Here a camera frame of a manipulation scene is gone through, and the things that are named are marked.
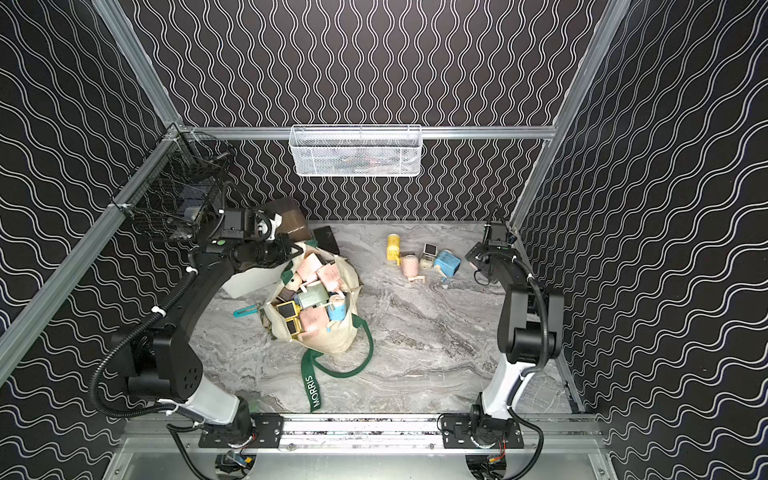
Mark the black wire basket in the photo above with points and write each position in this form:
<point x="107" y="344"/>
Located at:
<point x="184" y="191"/>

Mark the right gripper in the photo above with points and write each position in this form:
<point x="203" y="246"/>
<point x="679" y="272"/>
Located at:
<point x="474" y="252"/>

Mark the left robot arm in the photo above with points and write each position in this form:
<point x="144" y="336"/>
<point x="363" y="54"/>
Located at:
<point x="155" y="359"/>

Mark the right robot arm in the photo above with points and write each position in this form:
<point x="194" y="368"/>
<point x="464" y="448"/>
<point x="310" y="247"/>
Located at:
<point x="529" y="331"/>

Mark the blue pencil sharpener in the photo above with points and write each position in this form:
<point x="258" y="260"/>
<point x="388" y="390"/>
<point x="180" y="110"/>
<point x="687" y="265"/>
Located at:
<point x="447" y="263"/>

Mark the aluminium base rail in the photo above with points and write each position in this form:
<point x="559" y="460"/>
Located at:
<point x="393" y="434"/>

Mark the gold square pencil sharpener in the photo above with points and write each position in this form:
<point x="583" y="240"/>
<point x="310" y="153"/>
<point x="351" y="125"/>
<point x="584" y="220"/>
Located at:
<point x="428" y="256"/>

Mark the white brown storage box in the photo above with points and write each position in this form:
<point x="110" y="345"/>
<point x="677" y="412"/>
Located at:
<point x="292" y="222"/>

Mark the pink sharpener in bag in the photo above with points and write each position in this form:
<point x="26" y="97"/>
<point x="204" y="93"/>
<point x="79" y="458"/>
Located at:
<point x="330" y="277"/>

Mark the teal utility knife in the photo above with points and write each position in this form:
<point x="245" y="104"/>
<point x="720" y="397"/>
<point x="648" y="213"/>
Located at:
<point x="246" y="311"/>

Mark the white wire basket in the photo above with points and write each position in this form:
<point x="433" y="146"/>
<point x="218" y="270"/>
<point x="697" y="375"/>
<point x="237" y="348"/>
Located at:
<point x="356" y="150"/>

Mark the green grey sharpener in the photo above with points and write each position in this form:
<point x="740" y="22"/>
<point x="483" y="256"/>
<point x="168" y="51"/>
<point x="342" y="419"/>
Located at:
<point x="312" y="295"/>

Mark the light blue round sharpener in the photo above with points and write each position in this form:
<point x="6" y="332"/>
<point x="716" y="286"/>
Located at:
<point x="337" y="307"/>

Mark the pink pencil sharpener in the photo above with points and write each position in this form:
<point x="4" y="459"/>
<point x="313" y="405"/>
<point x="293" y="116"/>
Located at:
<point x="410" y="267"/>

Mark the cream tote bag green handles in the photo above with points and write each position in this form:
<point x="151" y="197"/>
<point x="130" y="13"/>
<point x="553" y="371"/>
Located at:
<point x="311" y="327"/>

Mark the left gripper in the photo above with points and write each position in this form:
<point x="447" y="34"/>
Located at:
<point x="282" y="245"/>

